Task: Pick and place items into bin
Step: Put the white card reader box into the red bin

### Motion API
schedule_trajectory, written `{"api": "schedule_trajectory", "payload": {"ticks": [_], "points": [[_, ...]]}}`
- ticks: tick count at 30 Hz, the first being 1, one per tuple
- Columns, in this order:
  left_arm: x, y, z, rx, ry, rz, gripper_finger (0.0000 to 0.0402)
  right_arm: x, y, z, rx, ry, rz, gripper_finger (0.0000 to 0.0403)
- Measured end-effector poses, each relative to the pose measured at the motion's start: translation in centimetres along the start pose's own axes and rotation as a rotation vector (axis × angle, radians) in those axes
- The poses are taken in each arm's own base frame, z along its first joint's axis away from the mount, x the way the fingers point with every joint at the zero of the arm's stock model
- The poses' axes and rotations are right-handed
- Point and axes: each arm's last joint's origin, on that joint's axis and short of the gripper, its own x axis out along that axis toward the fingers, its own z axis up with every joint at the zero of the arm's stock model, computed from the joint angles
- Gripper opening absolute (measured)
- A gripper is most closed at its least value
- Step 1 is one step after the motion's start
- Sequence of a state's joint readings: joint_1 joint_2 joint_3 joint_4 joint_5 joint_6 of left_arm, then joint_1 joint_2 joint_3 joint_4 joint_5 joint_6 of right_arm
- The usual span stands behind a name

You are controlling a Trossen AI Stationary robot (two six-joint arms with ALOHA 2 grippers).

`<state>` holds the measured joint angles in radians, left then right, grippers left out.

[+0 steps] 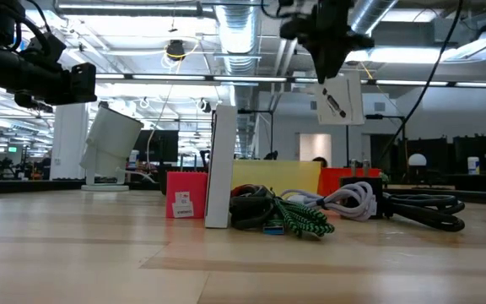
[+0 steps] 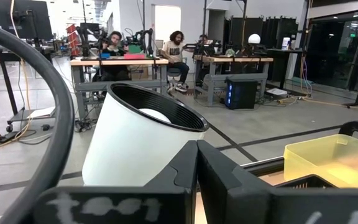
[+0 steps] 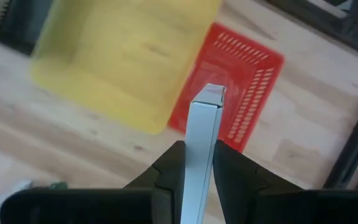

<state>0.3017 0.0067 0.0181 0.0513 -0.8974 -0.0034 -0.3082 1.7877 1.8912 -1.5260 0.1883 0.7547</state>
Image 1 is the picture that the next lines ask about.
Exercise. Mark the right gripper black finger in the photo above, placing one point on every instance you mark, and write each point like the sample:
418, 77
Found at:
325, 63
345, 57

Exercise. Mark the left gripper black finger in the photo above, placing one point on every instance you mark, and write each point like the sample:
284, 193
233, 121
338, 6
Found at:
84, 84

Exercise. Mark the pink charger plug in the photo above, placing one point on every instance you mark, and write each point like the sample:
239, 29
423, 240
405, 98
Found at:
186, 186

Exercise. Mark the white tilted bin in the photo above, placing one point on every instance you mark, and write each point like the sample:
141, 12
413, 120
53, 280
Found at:
112, 139

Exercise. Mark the yellow translucent plastic bin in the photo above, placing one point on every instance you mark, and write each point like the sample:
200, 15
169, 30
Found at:
277, 175

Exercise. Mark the white building column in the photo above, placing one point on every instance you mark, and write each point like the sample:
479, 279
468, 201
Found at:
68, 143

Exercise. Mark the overhead led light bar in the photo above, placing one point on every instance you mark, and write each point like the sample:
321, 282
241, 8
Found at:
247, 79

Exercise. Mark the person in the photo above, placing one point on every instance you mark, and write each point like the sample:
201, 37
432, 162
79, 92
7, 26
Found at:
320, 162

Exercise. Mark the black computer monitor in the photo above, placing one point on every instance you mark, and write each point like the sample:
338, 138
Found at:
163, 145

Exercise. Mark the red slotted plastic basket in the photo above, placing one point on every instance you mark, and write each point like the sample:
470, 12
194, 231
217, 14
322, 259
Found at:
331, 179

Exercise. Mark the white globe lamp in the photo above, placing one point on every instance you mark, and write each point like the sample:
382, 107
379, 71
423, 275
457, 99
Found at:
417, 160

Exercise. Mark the black equipment cabinet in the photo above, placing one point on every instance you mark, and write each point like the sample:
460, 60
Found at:
479, 154

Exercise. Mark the white plastic container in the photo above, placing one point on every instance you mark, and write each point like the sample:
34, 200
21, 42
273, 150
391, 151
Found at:
473, 165

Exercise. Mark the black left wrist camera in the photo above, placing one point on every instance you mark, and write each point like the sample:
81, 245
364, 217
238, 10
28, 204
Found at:
46, 48

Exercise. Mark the spiral silver ventilation duct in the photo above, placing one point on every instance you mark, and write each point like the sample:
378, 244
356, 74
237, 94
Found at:
374, 14

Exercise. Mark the black metal stand frame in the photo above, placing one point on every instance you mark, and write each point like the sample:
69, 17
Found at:
384, 117

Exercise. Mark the ribbed silver ventilation duct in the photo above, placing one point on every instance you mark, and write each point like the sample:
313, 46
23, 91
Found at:
238, 34

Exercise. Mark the black aluminium table frame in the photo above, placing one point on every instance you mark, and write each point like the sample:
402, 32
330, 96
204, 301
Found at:
36, 186

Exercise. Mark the black overhead camera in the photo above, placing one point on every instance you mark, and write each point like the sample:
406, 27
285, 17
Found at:
176, 50

